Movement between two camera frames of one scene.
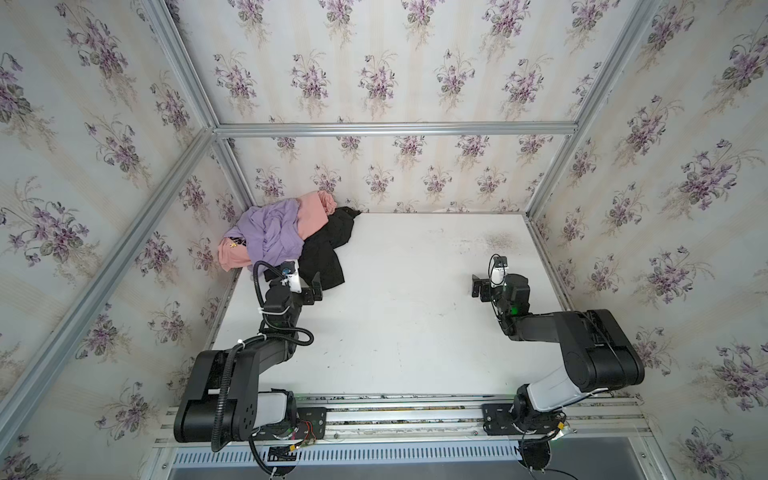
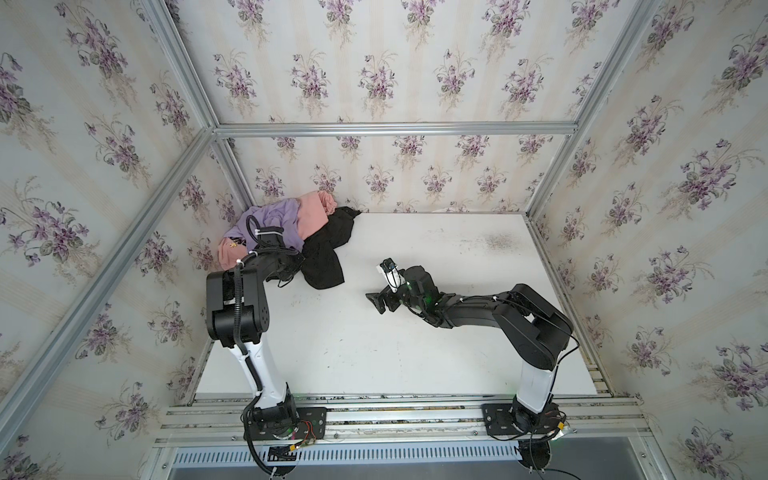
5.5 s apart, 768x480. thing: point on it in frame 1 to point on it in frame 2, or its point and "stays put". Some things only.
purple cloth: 271,232 stays put
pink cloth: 315,209 stays put
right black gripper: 483,289 to 396,294
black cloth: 318,253 stays put
